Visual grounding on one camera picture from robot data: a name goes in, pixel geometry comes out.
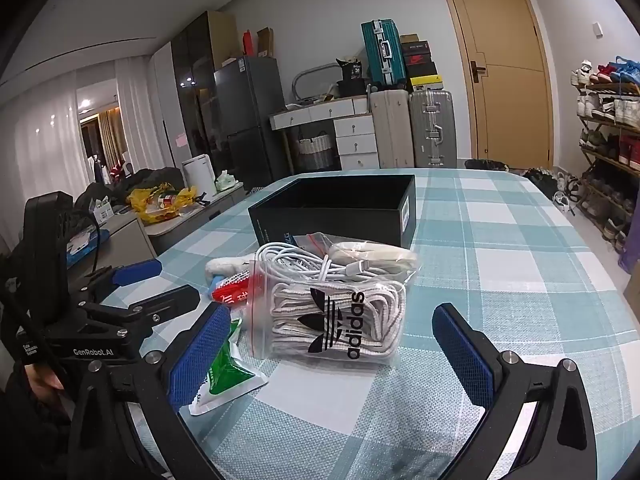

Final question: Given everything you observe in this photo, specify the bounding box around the black cardboard box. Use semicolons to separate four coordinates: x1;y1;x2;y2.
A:
247;175;417;251

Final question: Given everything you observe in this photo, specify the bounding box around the white packet with red edges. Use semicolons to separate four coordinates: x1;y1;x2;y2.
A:
205;256;257;307

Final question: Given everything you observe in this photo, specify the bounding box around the wooden door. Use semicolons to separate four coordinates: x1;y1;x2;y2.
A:
436;0;557;172

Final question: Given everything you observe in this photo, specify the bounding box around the zip bag of cream rope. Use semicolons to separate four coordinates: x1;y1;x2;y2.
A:
305;232;419;277

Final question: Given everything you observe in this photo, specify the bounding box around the silver suitcase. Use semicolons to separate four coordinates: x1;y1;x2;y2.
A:
408;90;459;168

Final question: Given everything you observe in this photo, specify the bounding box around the person's left hand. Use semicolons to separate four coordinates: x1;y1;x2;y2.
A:
25;362;69;397

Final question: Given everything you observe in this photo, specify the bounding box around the beige suitcase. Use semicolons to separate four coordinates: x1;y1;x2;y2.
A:
368;87;416;170

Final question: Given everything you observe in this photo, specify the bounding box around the teal suitcase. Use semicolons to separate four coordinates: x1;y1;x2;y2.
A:
361;19;404;89

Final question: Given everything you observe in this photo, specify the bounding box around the dark glass cabinet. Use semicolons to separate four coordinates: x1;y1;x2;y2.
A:
170;10;239;181

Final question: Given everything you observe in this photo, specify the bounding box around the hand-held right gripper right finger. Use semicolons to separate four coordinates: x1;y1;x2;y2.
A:
432;303;598;480

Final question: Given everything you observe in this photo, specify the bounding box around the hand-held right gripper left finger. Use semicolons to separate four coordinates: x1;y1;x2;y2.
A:
67;303;233;480

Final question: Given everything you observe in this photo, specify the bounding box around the grey refrigerator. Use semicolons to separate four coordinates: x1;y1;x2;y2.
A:
214;56;286;191

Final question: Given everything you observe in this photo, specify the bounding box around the white bin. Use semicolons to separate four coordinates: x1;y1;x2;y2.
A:
181;156;217;196

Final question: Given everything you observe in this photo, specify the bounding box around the pile of loose shoes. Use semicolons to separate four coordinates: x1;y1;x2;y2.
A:
465;157;582;217

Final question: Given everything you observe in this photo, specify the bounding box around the green and white packet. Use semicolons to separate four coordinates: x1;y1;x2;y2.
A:
189;317;269;417

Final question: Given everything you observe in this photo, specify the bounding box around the wooden shoe rack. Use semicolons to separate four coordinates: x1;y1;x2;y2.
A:
572;57;640;257

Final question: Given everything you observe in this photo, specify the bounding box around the grey side cabinet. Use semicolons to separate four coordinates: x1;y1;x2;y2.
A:
65;182;246;282

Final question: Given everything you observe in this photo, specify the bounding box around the yellow plastic bag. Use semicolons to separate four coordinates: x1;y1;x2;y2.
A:
127;183;199;224

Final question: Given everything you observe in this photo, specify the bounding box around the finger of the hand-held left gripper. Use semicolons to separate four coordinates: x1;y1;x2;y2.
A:
75;259;164;306
85;284;202;332

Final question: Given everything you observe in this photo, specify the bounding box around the dark cloth pile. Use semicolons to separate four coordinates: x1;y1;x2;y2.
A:
122;167;184;196

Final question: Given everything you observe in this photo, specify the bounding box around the white sheer curtain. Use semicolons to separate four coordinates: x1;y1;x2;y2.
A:
10;85;89;241
112;55;166;174

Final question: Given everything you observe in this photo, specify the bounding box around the white desk with drawers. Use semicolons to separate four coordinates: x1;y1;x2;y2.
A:
270;96;381;171

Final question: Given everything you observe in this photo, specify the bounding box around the white oval frame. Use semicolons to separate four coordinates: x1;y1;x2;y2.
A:
292;62;341;104

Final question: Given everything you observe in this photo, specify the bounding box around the purple fabric bag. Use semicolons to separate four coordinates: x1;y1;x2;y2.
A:
617;230;640;277

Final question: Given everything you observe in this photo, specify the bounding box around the zip bag of white shoelaces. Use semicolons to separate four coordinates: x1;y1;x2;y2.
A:
252;252;408;367

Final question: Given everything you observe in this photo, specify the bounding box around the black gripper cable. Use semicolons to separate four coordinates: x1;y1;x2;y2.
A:
70;207;112;277

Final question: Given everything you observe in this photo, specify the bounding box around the shoe rack with shoes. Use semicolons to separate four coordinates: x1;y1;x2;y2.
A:
571;55;640;253

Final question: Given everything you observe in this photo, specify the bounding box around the woven laundry basket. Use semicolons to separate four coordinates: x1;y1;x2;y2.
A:
292;132;336;171

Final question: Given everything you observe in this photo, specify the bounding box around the black paper bag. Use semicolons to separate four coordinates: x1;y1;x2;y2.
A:
336;57;364;82

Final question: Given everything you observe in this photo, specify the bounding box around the white charging cable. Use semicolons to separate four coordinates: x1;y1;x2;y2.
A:
257;242;382;287

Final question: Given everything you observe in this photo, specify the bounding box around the black storage box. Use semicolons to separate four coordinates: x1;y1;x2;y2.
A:
336;79;370;99

